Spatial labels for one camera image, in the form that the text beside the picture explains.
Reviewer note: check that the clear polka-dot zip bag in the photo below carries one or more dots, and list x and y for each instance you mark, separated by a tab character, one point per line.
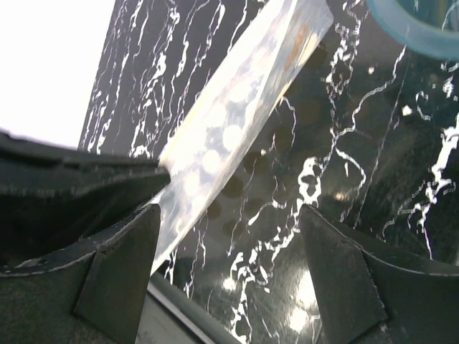
232	109

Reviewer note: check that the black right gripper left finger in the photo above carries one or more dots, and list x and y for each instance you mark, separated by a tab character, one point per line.
92	291

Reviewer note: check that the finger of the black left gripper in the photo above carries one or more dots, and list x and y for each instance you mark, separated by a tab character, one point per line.
52	197

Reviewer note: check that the teal transparent plastic tray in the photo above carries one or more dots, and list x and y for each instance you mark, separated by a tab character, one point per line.
427	27

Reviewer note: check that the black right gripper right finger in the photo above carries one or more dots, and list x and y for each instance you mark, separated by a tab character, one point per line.
370	292

